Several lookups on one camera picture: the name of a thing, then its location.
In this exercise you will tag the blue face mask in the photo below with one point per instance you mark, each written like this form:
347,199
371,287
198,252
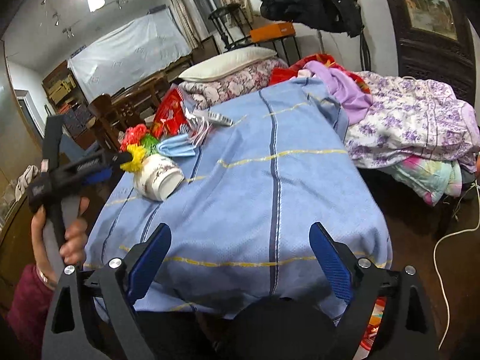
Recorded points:
177,146

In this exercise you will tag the pastel green pink blanket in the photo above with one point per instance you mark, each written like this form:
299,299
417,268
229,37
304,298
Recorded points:
431,179

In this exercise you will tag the white plastic cover sheet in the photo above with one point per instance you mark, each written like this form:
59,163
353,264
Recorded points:
129,54

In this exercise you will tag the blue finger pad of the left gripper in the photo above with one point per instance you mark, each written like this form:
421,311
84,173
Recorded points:
98,177

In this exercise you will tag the black hanging jacket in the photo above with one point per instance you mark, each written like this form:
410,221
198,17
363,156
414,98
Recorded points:
332,16

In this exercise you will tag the colourful artificial flowers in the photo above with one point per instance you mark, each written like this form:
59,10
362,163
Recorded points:
140,144

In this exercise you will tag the blue checked bed sheet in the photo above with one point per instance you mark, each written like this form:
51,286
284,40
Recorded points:
240,220

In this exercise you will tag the dark carved wooden cabinet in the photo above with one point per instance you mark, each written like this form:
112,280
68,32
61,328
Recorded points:
434,41

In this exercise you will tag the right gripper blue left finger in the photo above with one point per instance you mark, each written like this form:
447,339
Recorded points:
143,262

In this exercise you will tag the red plastic trash basket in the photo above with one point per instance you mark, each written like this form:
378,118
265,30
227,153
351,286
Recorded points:
373,324

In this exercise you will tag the person's left hand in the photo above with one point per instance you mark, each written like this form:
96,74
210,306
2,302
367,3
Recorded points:
72,251

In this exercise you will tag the red blanket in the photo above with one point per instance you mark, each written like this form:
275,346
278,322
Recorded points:
280,74

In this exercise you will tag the white pillow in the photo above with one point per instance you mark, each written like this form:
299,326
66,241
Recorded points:
220,66

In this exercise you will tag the purple floral quilt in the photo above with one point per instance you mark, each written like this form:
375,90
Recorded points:
413,117

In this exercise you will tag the orange box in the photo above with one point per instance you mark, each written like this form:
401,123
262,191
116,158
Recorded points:
272,32

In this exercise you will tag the pink floral folded quilt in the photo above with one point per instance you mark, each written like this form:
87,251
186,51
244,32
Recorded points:
247,80

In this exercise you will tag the lilac garment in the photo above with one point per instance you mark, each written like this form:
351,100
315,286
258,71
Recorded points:
354,100

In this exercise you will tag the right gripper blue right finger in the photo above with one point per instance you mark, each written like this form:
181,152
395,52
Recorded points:
329,255

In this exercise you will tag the red snack bag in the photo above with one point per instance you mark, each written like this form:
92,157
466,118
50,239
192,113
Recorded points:
169,119

